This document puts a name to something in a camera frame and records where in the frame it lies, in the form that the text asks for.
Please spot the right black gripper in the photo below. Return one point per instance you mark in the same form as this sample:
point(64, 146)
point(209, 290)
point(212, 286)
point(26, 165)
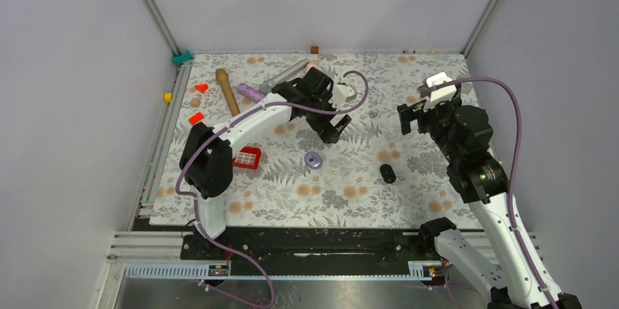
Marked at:
point(416, 111)

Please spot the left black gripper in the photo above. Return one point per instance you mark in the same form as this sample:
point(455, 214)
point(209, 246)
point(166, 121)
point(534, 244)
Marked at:
point(328, 133)

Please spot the black earbud charging case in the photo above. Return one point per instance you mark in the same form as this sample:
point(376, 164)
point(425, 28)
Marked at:
point(387, 173)

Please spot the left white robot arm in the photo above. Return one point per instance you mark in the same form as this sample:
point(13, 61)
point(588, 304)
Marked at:
point(207, 160)

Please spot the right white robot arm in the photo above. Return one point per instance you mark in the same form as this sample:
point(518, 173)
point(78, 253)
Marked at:
point(519, 278)

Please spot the lilac oval earbud case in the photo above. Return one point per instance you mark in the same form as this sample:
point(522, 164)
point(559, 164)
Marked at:
point(313, 160)

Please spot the floral patterned mat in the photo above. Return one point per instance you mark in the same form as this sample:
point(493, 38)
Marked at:
point(348, 190)

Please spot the pink toy microphone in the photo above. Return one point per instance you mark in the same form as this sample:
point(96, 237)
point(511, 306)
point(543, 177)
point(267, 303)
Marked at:
point(310, 66)

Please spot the silver grey microphone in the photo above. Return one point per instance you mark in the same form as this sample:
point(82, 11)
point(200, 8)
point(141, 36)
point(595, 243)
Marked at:
point(266, 86)

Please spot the purple glitter microphone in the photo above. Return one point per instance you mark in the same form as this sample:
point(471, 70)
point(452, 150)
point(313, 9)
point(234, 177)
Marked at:
point(250, 93)

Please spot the red lego brick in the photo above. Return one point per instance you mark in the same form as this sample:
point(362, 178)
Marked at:
point(248, 158)

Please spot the brown toy microphone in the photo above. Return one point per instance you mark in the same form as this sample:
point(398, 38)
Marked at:
point(222, 77)

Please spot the red wedge block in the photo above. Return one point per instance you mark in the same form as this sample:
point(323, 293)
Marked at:
point(196, 118)

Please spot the red triangle block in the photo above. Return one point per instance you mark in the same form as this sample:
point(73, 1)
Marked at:
point(201, 88)

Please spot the yellow small block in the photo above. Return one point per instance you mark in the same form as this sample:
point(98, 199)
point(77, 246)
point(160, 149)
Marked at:
point(168, 97)

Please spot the teal corner clip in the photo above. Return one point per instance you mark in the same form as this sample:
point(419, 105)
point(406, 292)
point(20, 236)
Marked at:
point(182, 58)

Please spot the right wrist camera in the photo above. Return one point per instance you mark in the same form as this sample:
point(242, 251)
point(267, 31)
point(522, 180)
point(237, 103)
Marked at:
point(433, 96)

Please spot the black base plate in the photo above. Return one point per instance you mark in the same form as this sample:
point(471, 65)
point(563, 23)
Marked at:
point(317, 252)

